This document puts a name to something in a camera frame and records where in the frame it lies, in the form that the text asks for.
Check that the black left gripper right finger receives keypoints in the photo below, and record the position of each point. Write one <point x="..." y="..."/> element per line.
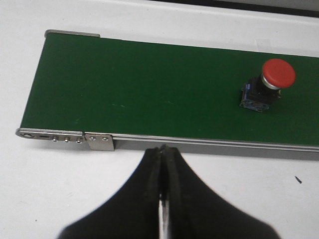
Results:
<point x="194" y="211"/>

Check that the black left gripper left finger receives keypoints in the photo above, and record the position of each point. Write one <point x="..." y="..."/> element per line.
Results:
<point x="132" y="213"/>

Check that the red mushroom push button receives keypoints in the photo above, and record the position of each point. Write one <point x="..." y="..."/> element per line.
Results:
<point x="260" y="92"/>

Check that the small black screw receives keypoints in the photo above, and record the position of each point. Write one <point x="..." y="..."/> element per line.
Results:
<point x="298" y="179"/>

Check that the aluminium conveyor frame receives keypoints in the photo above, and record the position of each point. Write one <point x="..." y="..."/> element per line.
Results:
<point x="99" y="139"/>

